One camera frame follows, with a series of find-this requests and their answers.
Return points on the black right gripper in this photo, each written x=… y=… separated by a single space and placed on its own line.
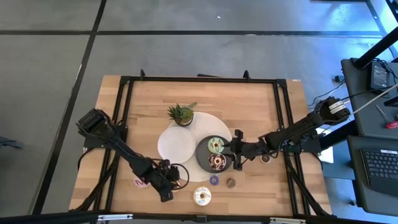
x=248 y=149

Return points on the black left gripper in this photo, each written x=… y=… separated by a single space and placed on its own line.
x=158 y=177

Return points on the green glazed donut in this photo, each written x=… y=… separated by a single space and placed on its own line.
x=219 y=141

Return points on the chocolate glazed donut white drizzle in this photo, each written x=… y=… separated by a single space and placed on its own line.
x=213 y=165

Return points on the pink glazed donut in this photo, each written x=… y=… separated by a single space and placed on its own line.
x=140 y=184

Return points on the large white glazed donut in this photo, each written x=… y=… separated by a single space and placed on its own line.
x=202 y=189

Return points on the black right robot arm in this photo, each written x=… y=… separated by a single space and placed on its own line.
x=298 y=130

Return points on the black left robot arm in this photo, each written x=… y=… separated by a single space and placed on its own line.
x=105 y=133

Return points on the small dark chocolate donut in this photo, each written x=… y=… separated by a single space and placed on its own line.
x=265 y=161

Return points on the small brown sprinkled donut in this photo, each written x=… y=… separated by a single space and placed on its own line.
x=228 y=180

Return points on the grey bowl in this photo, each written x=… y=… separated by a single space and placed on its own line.
x=201 y=154

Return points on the white round woven placemat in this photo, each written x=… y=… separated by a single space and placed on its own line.
x=208 y=124

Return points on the white plate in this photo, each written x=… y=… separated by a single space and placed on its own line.
x=175 y=144

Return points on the small purple sprinkled donut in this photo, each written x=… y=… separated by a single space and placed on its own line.
x=211 y=182

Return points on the succulent plant in black pot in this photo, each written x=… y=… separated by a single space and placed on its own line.
x=182 y=115

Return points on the white paper sheet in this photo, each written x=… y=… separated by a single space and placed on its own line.
x=326 y=154

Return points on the dark desk with keyboard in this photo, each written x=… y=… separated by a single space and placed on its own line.
x=357 y=174

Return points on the dark side desk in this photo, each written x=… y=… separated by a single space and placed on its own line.
x=363 y=102

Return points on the black keyboard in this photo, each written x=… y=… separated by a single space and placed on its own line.
x=381 y=171

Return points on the black power adapter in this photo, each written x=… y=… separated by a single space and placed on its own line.
x=379 y=76

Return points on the black metal table frame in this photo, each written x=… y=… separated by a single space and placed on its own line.
x=202 y=79

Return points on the black vertical post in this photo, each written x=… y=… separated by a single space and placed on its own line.
x=376 y=48

